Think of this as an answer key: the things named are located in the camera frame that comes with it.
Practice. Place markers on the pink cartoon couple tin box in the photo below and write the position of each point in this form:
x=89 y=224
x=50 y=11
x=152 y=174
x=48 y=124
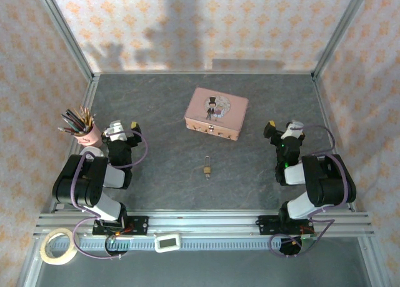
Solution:
x=225 y=112

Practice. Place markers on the small brass padlock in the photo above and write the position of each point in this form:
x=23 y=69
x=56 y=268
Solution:
x=207 y=169

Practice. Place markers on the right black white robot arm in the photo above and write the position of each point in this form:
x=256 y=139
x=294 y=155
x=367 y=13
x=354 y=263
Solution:
x=325 y=180

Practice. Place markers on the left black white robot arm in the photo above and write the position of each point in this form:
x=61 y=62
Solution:
x=81 y=180

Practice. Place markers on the white round disc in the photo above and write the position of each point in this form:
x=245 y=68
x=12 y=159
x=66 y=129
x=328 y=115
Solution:
x=92 y=151

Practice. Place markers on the pink pencil cup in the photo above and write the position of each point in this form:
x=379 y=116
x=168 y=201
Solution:
x=89 y=138

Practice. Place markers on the coloured pencil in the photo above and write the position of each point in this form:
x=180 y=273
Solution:
x=85 y=116
x=75 y=119
x=71 y=122
x=92 y=119
x=70 y=131

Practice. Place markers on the silver box hasp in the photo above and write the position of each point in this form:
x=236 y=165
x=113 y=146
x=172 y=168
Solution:
x=211 y=128

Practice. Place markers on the white digital timer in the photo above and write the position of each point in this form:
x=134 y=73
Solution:
x=167 y=242

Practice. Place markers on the beige masking tape roll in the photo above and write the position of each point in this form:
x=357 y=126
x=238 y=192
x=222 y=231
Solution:
x=59 y=262

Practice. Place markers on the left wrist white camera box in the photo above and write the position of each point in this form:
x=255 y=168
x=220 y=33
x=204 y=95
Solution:
x=114 y=129

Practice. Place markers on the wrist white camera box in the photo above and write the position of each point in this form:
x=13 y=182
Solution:
x=114 y=129
x=293 y=126

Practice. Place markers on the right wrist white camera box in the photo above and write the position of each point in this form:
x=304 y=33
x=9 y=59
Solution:
x=293 y=126

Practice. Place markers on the aluminium frame bar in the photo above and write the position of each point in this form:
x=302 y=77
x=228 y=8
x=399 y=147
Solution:
x=29 y=262
x=88 y=96
x=340 y=30
x=62 y=30
x=370 y=262
x=203 y=72
x=324 y=112

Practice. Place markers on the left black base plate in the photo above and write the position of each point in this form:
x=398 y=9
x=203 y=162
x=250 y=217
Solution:
x=140 y=224

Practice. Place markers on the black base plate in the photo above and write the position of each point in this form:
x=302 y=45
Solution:
x=265 y=224
x=140 y=224

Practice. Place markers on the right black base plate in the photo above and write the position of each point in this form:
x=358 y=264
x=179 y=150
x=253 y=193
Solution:
x=265 y=224

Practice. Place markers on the wide aluminium mounting rail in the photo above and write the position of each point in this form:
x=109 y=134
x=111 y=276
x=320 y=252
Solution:
x=203 y=221

